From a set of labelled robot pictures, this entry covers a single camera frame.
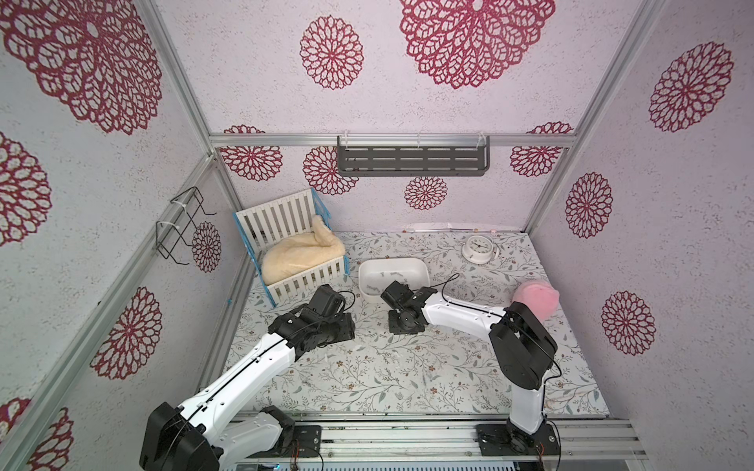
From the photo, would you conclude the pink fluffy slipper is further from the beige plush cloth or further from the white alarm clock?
the beige plush cloth

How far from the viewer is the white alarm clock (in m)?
1.12

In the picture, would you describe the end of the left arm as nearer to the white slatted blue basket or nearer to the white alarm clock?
the white slatted blue basket

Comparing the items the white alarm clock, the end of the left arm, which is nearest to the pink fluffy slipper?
the white alarm clock

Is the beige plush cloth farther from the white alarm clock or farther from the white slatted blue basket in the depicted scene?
the white alarm clock

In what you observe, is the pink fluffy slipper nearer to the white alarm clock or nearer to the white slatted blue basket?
the white alarm clock

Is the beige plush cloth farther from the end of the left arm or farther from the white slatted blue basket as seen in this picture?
the end of the left arm

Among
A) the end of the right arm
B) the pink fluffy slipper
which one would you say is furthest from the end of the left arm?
the pink fluffy slipper

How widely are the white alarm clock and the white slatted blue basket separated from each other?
0.47m

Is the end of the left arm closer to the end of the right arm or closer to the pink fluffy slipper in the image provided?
the end of the right arm

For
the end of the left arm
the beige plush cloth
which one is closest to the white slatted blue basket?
the beige plush cloth

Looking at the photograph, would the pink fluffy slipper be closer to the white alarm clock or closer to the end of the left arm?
the white alarm clock

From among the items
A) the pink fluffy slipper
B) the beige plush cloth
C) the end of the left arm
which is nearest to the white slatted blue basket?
the beige plush cloth

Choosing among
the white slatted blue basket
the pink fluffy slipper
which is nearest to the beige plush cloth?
the white slatted blue basket

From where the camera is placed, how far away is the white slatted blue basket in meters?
1.00
